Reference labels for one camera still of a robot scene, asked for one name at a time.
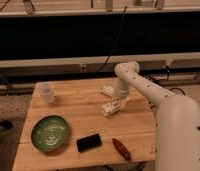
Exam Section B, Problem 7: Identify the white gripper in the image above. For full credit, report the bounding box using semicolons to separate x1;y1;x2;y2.
101;97;130;117

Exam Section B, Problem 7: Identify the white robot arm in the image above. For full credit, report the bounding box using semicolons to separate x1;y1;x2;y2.
102;62;200;171

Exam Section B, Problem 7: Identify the small white packet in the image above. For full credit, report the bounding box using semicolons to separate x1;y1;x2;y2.
101;84;114;97

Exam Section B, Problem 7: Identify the black rectangular box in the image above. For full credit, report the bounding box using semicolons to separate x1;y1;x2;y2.
76;134;102;152

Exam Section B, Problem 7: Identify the dark red oblong object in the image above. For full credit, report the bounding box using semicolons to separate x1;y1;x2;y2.
112;138;131;161

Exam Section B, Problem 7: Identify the green round plate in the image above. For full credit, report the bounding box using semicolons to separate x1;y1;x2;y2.
31;115;70;153

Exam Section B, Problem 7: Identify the clear plastic cup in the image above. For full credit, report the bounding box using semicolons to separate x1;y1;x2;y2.
37;82;55;103

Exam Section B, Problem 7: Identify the black chair base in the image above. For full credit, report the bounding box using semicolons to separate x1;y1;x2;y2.
0;120;12;129

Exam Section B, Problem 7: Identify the black floor cable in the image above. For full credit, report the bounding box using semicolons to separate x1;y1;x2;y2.
146;75;187;96

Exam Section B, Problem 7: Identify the black hanging cable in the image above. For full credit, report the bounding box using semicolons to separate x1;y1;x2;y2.
96;4;129;73

